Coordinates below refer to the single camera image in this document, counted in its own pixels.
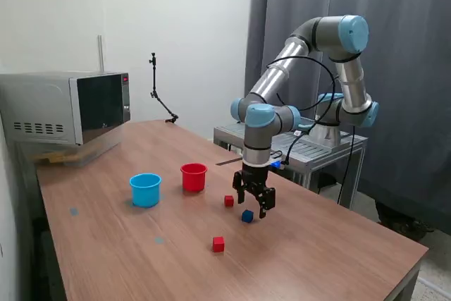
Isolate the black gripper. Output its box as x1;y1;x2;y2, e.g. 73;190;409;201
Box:
232;164;277;219

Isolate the red plastic cup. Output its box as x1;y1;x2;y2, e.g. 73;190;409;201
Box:
180;163;209;192

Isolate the aluminium robot cart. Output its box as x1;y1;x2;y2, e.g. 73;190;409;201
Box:
213;116;368;210

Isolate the blue plastic cup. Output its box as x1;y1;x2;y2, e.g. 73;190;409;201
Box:
129;173;163;208

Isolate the dark shoe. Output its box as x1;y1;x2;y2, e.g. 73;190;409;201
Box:
397;216;436;242

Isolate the dark grey curtain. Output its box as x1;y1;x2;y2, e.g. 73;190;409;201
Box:
245;0;451;231

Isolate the silver microwave oven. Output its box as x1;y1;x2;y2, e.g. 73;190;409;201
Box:
0;70;132;147

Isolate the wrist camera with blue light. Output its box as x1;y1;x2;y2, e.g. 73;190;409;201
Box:
269;151;287;171

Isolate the black power cable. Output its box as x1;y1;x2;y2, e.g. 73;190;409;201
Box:
337;128;356;207

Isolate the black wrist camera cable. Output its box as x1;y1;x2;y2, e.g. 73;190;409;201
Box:
266;56;353;166

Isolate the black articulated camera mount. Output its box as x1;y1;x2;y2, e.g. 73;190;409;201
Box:
147;52;180;125

